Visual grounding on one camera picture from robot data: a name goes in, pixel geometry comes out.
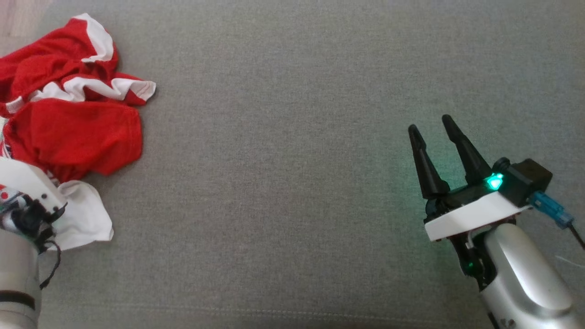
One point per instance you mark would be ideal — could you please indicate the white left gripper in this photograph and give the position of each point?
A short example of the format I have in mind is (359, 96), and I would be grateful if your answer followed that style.
(27, 183)

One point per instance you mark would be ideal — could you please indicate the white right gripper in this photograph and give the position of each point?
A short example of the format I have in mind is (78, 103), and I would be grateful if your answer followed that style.
(466, 217)

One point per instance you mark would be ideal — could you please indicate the red white basketball jersey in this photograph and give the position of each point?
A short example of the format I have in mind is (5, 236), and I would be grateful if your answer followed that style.
(73, 137)

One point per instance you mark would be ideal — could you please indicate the red shorts with white stripes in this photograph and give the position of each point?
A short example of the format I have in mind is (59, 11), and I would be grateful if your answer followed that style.
(55, 59)

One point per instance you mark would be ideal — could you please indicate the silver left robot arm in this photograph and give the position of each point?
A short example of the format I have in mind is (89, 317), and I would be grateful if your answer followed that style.
(16, 278)

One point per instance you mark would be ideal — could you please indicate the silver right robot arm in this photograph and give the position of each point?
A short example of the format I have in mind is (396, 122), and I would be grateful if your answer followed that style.
(521, 274)

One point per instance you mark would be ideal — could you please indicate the grey sofa chaise cushion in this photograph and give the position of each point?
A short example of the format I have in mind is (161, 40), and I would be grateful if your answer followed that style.
(274, 183)

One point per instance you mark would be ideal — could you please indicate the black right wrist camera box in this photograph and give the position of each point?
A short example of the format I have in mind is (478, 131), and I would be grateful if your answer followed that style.
(525, 180)

